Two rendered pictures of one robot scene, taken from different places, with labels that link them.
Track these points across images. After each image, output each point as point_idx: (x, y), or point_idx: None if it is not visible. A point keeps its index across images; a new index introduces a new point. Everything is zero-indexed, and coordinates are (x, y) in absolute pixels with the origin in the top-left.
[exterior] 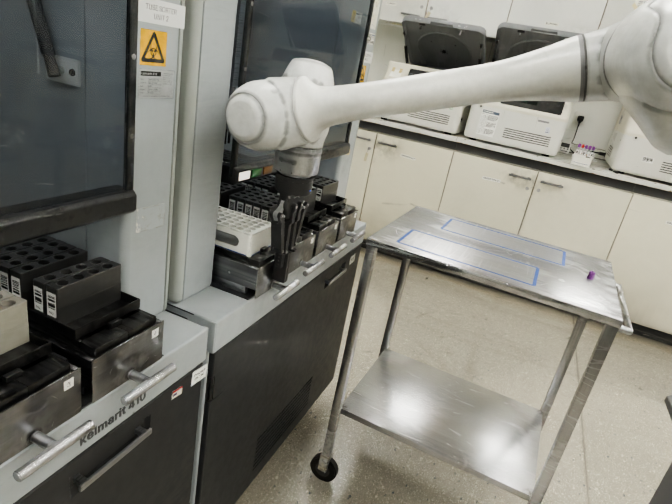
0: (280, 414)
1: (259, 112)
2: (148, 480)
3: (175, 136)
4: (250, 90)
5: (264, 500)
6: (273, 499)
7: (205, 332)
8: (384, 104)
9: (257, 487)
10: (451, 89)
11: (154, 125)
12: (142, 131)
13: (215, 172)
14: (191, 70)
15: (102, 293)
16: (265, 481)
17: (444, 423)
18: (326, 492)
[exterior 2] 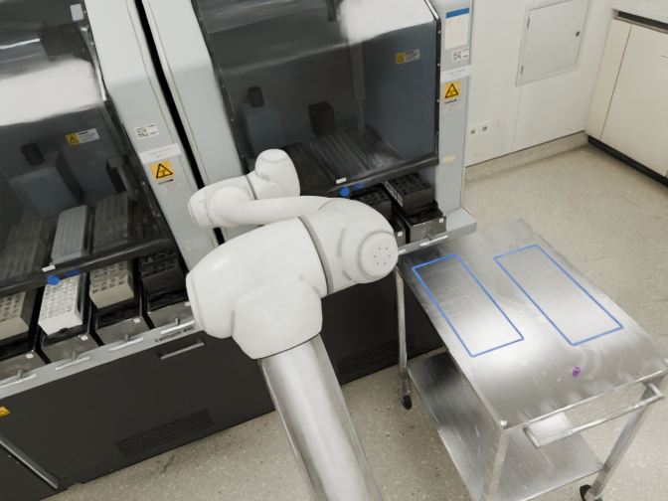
0: (366, 350)
1: (191, 215)
2: (217, 362)
3: None
4: (190, 200)
5: (358, 397)
6: (363, 400)
7: None
8: (241, 221)
9: (360, 387)
10: (276, 217)
11: (179, 203)
12: (171, 207)
13: None
14: (199, 168)
15: (170, 278)
16: (368, 386)
17: (476, 419)
18: (400, 415)
